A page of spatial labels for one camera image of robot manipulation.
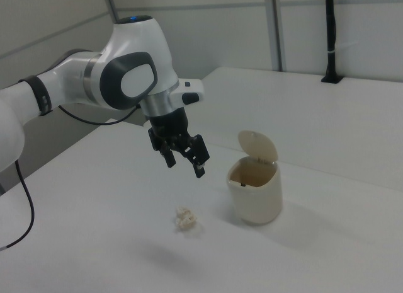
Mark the crumpled white paper trash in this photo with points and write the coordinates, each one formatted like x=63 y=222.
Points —
x=185 y=218

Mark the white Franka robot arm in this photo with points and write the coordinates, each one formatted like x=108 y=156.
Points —
x=132 y=56

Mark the small white lidded bin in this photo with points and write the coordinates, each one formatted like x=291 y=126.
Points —
x=255 y=201

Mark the grey metal partition post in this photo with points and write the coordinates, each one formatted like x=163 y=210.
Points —
x=111 y=4
x=277 y=31

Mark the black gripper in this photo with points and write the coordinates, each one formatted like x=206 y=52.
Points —
x=168 y=123

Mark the black pole with base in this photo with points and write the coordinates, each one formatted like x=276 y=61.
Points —
x=331 y=37

